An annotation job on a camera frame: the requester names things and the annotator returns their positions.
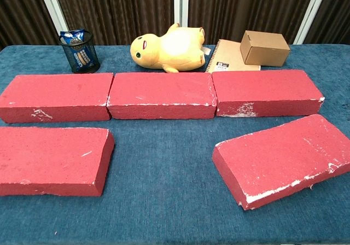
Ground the red foam brick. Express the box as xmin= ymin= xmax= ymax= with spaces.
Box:
xmin=0 ymin=126 xmax=115 ymax=197
xmin=106 ymin=72 xmax=218 ymax=120
xmin=0 ymin=72 xmax=114 ymax=124
xmin=212 ymin=114 xmax=350 ymax=211
xmin=212 ymin=69 xmax=326 ymax=118

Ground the blue table cloth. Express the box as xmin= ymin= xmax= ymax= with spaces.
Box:
xmin=0 ymin=44 xmax=350 ymax=245

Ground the yellow plush toy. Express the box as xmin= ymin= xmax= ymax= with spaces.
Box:
xmin=130 ymin=23 xmax=206 ymax=73

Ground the kraft spiral notebook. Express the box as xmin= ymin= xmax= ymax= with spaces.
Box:
xmin=205 ymin=39 xmax=262 ymax=73

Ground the black mesh pen holder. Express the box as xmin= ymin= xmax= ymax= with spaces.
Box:
xmin=57 ymin=30 xmax=101 ymax=74

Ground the small cardboard box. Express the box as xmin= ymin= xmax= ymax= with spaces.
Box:
xmin=240 ymin=30 xmax=291 ymax=67

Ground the dark brown pleated curtain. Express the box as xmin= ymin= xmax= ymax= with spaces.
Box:
xmin=188 ymin=0 xmax=320 ymax=45
xmin=51 ymin=0 xmax=176 ymax=46
xmin=304 ymin=0 xmax=350 ymax=45
xmin=0 ymin=0 xmax=57 ymax=51

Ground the blue snack packet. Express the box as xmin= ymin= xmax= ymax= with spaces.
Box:
xmin=60 ymin=29 xmax=96 ymax=71

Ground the white partition frame post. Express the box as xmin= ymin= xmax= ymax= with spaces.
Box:
xmin=36 ymin=0 xmax=69 ymax=38
xmin=173 ymin=0 xmax=190 ymax=27
xmin=293 ymin=0 xmax=332 ymax=45

